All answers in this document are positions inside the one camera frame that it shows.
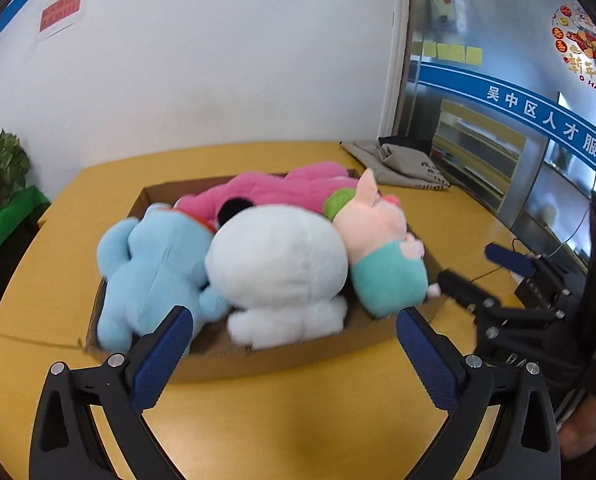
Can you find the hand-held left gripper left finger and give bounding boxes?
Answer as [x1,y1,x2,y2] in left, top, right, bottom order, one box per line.
[28,304,195,480]

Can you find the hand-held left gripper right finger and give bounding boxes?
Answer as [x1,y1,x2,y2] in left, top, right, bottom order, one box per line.
[396,306,564,480]

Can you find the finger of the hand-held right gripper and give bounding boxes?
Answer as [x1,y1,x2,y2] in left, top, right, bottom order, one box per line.
[484,242,574,303]
[437,269,561,343]

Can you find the light blue plush toy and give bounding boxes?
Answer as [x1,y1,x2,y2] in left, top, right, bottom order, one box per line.
[95,202,229,352]

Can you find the pig plush toy teal outfit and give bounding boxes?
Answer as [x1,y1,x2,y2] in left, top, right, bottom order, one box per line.
[323,167,441,319]

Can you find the cardboard box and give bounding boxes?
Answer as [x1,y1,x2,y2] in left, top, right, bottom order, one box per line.
[80,172,451,386]

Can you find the white plush toy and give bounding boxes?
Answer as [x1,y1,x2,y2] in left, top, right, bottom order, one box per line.
[204,197,352,350]

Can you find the pink plush toy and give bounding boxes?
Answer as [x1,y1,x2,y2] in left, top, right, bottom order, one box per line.
[173,160,365,227]

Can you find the person's right forearm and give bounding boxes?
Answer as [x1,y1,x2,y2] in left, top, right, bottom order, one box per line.
[559,395,596,442]

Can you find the wooden desktop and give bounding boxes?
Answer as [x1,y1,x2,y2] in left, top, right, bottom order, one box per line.
[0,140,594,480]

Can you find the grey cloth bag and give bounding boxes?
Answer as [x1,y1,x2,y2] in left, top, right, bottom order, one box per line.
[340,138,454,192]

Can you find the blue window banner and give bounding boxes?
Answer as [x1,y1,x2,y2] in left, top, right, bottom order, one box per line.
[417,61,596,187]

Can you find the green table cloth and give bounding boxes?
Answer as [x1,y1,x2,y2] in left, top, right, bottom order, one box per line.
[0,185,52,277]

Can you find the yellow sticky notes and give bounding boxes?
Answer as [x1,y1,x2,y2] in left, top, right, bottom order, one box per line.
[422,40,484,67]

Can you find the festive window sticker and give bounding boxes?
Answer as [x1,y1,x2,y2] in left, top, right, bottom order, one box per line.
[550,2,596,97]

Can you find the large potted plant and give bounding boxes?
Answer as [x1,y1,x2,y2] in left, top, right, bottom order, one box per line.
[0,127,32,231]

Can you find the light blue cartoon poster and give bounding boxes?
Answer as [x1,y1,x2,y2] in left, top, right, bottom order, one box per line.
[427,0,467,37]

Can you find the thin black cable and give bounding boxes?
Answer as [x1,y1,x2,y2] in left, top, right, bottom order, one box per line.
[470,236,524,282]

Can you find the metal window frame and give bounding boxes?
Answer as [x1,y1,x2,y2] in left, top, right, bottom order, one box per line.
[382,0,429,142]

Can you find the red paper wall notice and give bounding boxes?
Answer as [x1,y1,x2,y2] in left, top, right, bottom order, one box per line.
[39,0,85,37]

